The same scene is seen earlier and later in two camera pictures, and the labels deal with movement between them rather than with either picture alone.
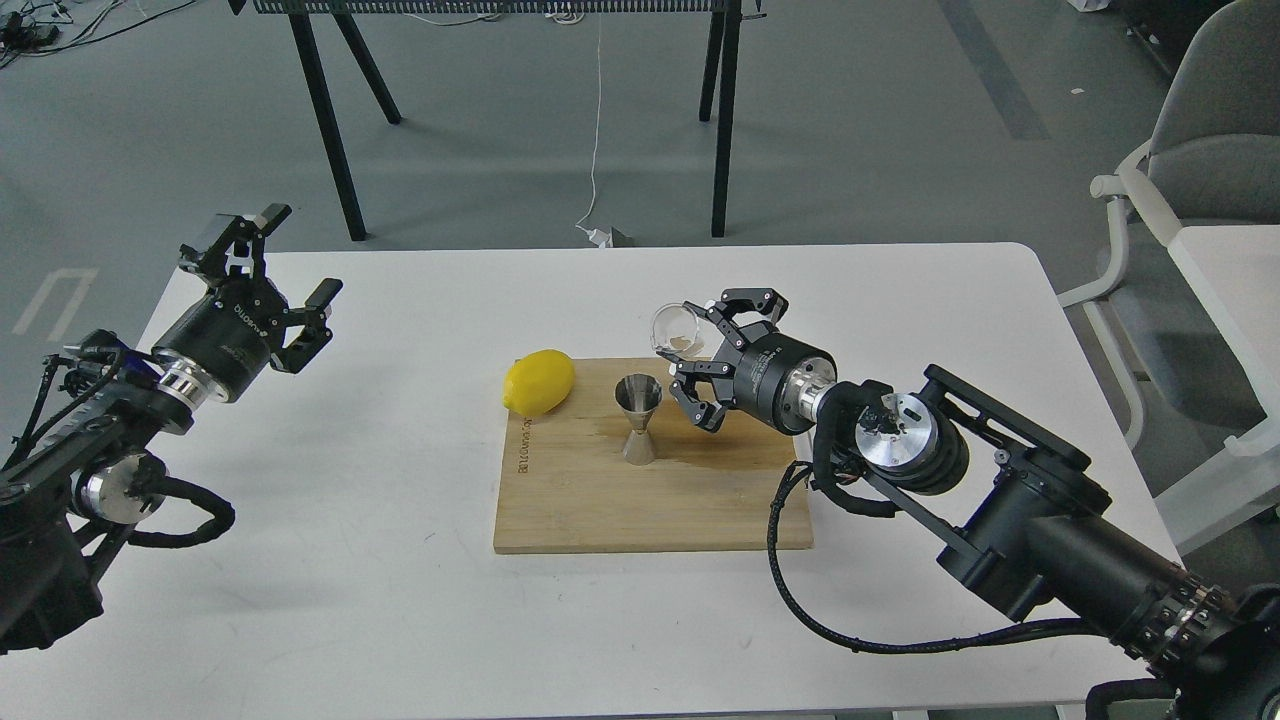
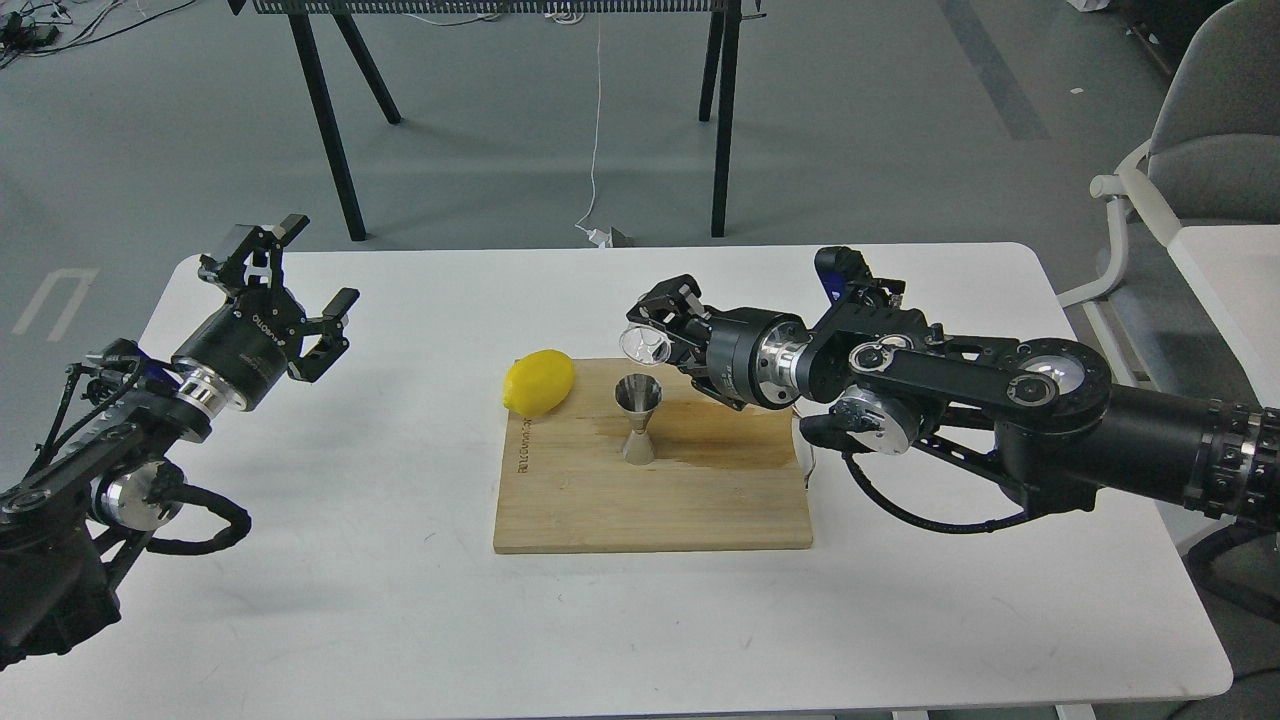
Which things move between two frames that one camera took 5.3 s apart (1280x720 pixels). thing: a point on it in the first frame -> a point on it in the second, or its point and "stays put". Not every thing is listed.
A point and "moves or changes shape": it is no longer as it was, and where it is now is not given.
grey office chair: [1212, 160] stays put
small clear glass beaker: [674, 327] moves or changes shape
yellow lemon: [538, 382] stays put
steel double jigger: [638, 395] stays put
